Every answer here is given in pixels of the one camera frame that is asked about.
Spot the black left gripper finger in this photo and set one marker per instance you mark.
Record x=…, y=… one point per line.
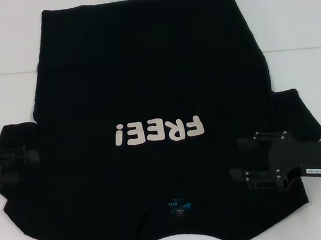
x=10, y=153
x=9, y=177

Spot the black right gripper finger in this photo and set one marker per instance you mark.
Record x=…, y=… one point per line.
x=265, y=179
x=262, y=139

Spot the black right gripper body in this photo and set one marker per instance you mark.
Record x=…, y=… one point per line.
x=288, y=155

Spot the black shirt with white print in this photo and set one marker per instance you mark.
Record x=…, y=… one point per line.
x=156, y=70

